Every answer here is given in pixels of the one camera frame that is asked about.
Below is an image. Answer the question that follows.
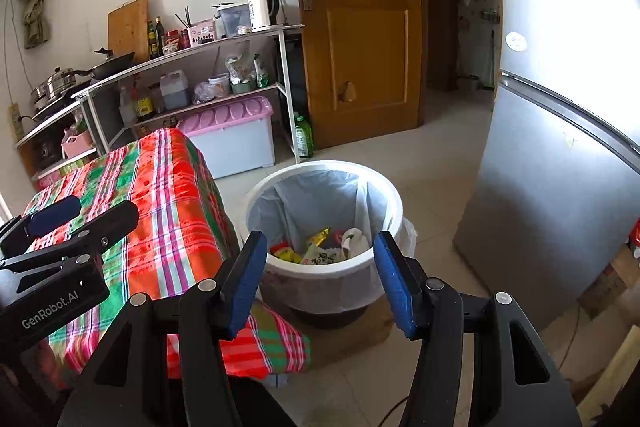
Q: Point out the steel pan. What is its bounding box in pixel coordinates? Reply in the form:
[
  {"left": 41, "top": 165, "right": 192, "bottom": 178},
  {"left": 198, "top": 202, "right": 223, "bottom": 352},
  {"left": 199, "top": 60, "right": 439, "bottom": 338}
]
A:
[{"left": 31, "top": 79, "right": 63, "bottom": 108}]

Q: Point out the wooden cutting board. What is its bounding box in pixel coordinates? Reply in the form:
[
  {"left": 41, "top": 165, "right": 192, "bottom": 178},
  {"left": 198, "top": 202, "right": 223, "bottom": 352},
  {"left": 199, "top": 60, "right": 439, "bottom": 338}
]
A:
[{"left": 107, "top": 0, "right": 151, "bottom": 62}]

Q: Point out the long metal shelf rack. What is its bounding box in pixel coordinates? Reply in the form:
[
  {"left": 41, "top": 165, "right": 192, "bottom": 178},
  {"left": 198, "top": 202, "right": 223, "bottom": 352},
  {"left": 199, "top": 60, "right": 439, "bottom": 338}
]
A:
[{"left": 72, "top": 24, "right": 306, "bottom": 165}]

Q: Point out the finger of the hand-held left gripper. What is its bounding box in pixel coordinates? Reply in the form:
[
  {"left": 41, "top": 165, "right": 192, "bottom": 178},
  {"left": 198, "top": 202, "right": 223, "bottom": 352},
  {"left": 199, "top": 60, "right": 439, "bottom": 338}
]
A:
[
  {"left": 0, "top": 194, "right": 83, "bottom": 258},
  {"left": 0, "top": 199, "right": 140, "bottom": 299}
]

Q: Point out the wooden door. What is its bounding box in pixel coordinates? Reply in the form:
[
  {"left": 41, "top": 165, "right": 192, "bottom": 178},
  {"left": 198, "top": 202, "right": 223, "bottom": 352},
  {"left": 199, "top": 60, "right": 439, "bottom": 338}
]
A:
[{"left": 290, "top": 0, "right": 426, "bottom": 150}]

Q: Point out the pink woven basket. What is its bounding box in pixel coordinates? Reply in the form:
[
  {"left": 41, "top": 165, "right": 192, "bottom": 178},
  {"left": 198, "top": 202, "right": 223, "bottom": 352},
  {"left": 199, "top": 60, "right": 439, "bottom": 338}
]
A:
[{"left": 61, "top": 128, "right": 96, "bottom": 159}]

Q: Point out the beige paper food bag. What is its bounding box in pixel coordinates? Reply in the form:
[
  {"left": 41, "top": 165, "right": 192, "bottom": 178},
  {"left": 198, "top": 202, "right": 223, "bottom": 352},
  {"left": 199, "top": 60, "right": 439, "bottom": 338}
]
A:
[{"left": 341, "top": 228, "right": 373, "bottom": 260}]

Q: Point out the pink lid storage box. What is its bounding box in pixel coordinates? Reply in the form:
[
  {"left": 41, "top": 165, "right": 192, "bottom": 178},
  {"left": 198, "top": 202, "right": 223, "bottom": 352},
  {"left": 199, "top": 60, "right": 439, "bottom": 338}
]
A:
[{"left": 176, "top": 96, "right": 277, "bottom": 180}]

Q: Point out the black induction cooker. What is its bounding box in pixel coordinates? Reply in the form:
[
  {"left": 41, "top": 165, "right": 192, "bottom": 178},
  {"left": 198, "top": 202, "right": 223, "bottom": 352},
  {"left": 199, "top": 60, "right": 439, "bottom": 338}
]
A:
[{"left": 32, "top": 94, "right": 86, "bottom": 118}]

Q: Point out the yellow label sauce bottle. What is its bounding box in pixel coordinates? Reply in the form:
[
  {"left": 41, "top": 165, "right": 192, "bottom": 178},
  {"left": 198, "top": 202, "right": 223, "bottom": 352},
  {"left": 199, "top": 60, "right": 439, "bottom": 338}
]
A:
[{"left": 132, "top": 77, "right": 154, "bottom": 120}]

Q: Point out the green basket with packets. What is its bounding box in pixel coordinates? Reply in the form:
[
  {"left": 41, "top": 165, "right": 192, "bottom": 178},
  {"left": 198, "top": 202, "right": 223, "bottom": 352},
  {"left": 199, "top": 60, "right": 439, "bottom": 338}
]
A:
[{"left": 225, "top": 52, "right": 271, "bottom": 94}]

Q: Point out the gold snack packet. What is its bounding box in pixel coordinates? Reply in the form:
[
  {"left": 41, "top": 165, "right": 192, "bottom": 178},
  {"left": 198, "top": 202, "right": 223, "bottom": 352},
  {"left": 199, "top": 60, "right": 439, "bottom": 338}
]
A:
[{"left": 305, "top": 227, "right": 333, "bottom": 250}]

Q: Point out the silver fridge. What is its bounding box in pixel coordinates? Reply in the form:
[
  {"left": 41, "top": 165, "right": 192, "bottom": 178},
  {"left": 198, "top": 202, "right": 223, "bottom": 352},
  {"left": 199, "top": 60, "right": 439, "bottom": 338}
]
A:
[{"left": 452, "top": 0, "right": 640, "bottom": 333}]

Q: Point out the clear plastic container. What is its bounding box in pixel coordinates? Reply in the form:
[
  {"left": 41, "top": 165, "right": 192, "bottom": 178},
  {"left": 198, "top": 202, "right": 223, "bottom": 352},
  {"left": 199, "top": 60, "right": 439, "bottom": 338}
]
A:
[{"left": 215, "top": 2, "right": 252, "bottom": 38}]

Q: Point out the beige printed snack packet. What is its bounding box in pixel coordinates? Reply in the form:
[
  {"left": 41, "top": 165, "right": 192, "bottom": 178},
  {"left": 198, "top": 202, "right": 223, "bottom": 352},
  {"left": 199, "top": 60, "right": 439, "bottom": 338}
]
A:
[{"left": 300, "top": 243, "right": 346, "bottom": 267}]

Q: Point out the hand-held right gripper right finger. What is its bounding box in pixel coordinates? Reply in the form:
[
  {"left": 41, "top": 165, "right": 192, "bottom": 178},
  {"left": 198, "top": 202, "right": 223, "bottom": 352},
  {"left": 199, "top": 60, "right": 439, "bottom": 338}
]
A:
[{"left": 374, "top": 229, "right": 583, "bottom": 427}]

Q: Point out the black frying pan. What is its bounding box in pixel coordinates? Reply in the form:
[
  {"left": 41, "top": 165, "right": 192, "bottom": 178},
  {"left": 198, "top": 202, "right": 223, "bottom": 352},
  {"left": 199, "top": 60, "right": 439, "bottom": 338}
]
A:
[{"left": 75, "top": 47, "right": 137, "bottom": 80}]

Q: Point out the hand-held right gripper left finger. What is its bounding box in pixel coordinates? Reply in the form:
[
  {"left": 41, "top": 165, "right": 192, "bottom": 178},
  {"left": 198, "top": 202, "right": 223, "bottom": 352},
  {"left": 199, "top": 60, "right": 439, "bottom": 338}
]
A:
[{"left": 57, "top": 229, "right": 268, "bottom": 427}]

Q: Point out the beige power strip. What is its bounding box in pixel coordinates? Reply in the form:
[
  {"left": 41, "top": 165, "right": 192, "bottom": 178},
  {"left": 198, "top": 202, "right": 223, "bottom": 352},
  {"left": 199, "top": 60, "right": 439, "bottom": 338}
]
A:
[{"left": 7, "top": 103, "right": 23, "bottom": 140}]

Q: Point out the black floor cable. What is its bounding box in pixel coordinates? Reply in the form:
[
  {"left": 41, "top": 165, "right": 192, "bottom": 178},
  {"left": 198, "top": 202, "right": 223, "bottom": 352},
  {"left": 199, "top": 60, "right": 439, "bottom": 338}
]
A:
[{"left": 545, "top": 302, "right": 583, "bottom": 373}]

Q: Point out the small metal shelf rack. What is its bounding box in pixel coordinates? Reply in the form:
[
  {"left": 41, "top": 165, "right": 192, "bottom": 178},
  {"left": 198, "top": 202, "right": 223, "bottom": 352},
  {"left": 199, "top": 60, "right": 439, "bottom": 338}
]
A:
[{"left": 15, "top": 99, "right": 101, "bottom": 178}]

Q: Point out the white electric kettle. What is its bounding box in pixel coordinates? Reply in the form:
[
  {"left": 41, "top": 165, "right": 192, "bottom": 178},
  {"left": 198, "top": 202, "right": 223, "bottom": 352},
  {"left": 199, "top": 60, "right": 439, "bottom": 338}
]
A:
[{"left": 248, "top": 0, "right": 280, "bottom": 32}]

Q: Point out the green detergent bottle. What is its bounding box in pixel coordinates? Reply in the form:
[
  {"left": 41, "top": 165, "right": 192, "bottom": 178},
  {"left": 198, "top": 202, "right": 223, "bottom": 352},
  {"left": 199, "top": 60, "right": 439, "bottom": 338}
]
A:
[{"left": 294, "top": 114, "right": 315, "bottom": 158}]

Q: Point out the white plastic tub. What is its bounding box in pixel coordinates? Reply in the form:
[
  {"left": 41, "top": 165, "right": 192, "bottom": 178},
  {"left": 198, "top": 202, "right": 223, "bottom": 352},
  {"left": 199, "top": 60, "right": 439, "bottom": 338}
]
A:
[{"left": 207, "top": 73, "right": 231, "bottom": 98}]

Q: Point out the pink carton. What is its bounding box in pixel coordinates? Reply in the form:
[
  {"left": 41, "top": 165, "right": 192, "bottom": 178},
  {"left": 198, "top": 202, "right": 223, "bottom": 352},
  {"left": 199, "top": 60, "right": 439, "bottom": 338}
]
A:
[{"left": 32, "top": 167, "right": 63, "bottom": 190}]

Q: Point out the clear plastic bottle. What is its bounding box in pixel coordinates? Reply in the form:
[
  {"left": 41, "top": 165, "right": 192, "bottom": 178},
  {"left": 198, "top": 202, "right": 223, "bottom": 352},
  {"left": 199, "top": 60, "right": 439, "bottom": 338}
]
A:
[{"left": 118, "top": 84, "right": 137, "bottom": 125}]

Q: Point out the yellow snack packet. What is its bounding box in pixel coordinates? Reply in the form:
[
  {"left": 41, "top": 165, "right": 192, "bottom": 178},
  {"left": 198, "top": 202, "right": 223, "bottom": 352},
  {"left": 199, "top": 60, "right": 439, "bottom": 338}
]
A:
[{"left": 271, "top": 243, "right": 303, "bottom": 264}]

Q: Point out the plaid tablecloth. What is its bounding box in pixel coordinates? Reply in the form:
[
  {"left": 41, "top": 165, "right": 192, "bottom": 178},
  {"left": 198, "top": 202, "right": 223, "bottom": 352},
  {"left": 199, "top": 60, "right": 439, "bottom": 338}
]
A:
[{"left": 22, "top": 128, "right": 312, "bottom": 388}]

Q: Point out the plastic jug of dark liquid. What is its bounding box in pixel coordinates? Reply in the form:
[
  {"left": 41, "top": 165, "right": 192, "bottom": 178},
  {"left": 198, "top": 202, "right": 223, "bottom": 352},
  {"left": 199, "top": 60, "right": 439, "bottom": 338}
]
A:
[{"left": 160, "top": 71, "right": 191, "bottom": 110}]

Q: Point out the grey plastic bag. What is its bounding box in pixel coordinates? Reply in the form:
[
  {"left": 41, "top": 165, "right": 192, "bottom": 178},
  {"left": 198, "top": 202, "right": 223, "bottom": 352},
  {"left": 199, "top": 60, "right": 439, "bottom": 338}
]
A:
[{"left": 192, "top": 81, "right": 216, "bottom": 104}]

